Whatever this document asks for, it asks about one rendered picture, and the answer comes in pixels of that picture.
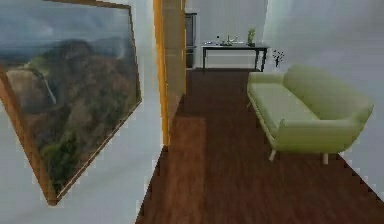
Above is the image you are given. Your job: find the green sofa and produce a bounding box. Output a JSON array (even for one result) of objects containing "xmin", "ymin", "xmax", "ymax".
[{"xmin": 246, "ymin": 64, "xmax": 375, "ymax": 166}]

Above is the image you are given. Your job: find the wooden room door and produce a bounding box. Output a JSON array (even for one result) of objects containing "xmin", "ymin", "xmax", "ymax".
[{"xmin": 153, "ymin": 0, "xmax": 188, "ymax": 147}]

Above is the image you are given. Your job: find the dark tall fridge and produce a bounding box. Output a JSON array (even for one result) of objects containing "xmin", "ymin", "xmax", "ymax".
[{"xmin": 185, "ymin": 12, "xmax": 198, "ymax": 70}]

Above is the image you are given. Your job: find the black table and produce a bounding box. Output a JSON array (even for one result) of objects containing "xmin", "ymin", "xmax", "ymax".
[{"xmin": 201, "ymin": 43, "xmax": 270, "ymax": 73}]

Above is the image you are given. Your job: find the small pale tabletop item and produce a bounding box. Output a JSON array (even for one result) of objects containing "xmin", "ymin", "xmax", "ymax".
[{"xmin": 219, "ymin": 34, "xmax": 240, "ymax": 46}]

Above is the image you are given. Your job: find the green potted plant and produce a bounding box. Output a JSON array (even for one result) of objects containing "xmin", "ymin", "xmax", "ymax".
[{"xmin": 246, "ymin": 27, "xmax": 257, "ymax": 48}]

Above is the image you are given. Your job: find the framed landscape painting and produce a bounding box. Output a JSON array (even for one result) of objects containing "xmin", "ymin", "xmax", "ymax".
[{"xmin": 0, "ymin": 0, "xmax": 143, "ymax": 207}]

